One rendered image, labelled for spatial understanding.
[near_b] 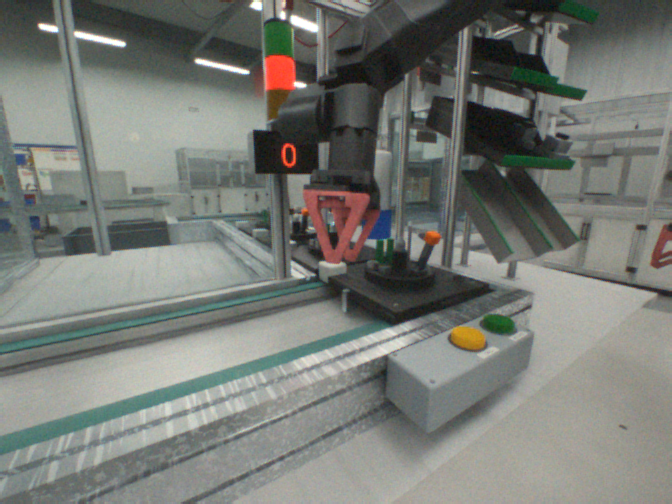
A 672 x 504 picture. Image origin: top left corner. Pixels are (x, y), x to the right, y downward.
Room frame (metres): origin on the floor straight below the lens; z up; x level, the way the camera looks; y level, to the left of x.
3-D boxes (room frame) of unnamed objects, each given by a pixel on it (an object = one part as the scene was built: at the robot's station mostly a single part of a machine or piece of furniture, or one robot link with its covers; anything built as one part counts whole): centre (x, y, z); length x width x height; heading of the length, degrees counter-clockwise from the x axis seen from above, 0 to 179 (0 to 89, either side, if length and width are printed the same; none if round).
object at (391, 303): (0.56, -0.13, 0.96); 0.24 x 0.24 x 0.02; 32
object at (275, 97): (0.56, 0.10, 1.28); 0.05 x 0.05 x 0.05
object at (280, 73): (0.56, 0.10, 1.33); 0.05 x 0.05 x 0.05
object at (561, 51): (1.95, -1.29, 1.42); 0.30 x 0.09 x 1.13; 122
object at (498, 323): (0.37, -0.23, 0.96); 0.04 x 0.04 x 0.02
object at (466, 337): (0.33, -0.17, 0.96); 0.04 x 0.04 x 0.02
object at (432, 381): (0.33, -0.17, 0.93); 0.21 x 0.07 x 0.06; 122
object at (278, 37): (0.56, 0.10, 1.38); 0.05 x 0.05 x 0.05
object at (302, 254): (0.77, 0.01, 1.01); 0.24 x 0.24 x 0.13; 32
